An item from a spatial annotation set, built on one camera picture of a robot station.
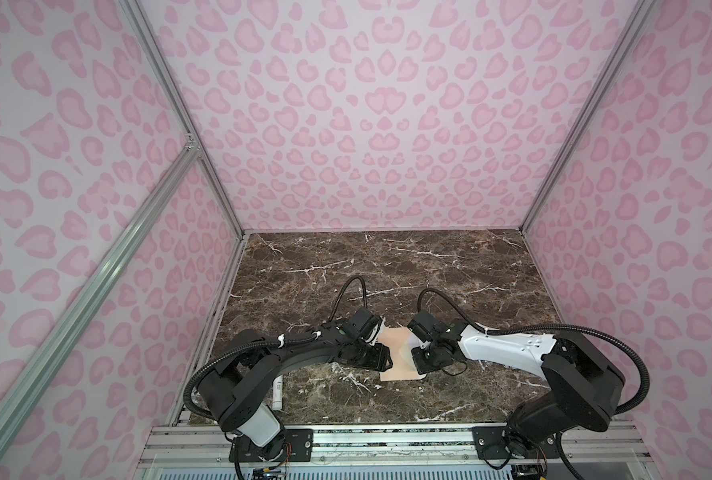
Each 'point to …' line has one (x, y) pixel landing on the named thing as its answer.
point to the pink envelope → (400, 342)
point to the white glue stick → (277, 393)
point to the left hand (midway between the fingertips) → (386, 361)
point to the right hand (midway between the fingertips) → (420, 365)
